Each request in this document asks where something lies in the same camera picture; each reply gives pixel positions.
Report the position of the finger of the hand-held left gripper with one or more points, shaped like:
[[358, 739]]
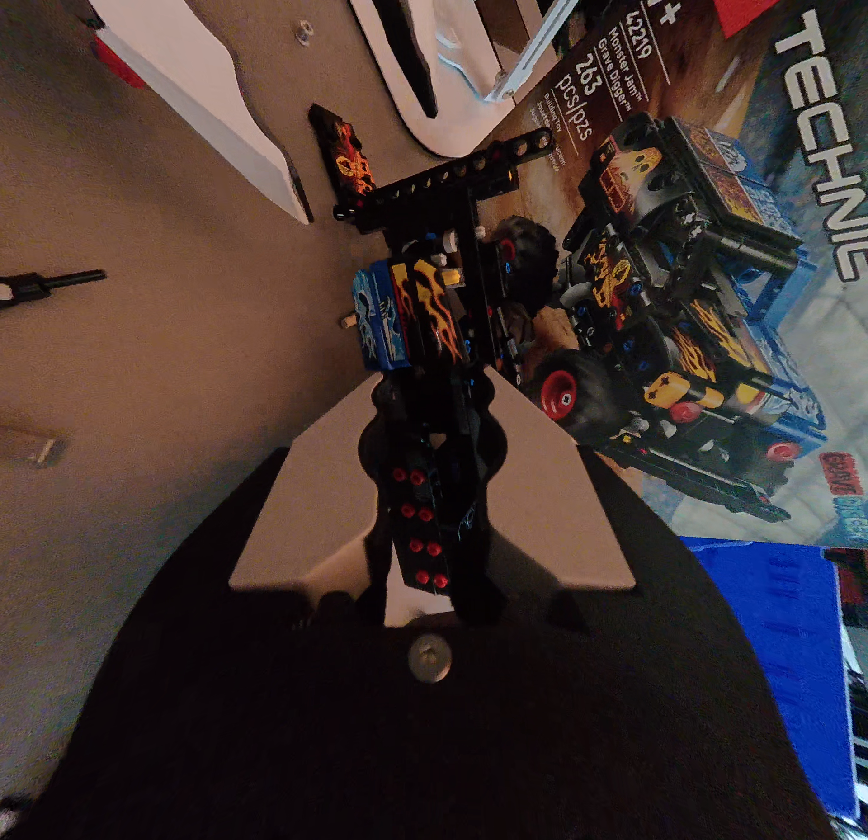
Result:
[[176, 60], [400, 46]]

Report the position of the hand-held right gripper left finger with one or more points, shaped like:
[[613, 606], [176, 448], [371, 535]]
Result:
[[305, 514]]

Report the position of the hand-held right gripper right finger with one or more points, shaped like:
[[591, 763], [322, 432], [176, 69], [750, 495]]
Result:
[[563, 514]]

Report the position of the black panel with orange print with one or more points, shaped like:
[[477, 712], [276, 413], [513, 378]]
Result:
[[346, 155]]

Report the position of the toy truck chassis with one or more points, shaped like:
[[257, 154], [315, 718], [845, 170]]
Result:
[[434, 311]]

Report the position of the black axle connector blue pin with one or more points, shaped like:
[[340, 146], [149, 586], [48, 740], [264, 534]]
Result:
[[41, 285]]

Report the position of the grey desk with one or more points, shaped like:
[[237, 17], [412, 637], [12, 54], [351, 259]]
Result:
[[169, 379]]

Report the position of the white document stand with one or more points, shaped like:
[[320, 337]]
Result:
[[447, 128]]

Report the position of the small grey bush piece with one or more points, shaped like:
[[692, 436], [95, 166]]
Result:
[[302, 31]]

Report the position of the blue storage bin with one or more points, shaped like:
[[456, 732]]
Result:
[[780, 650]]

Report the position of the toy truck set box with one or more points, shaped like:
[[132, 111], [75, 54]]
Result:
[[780, 243]]

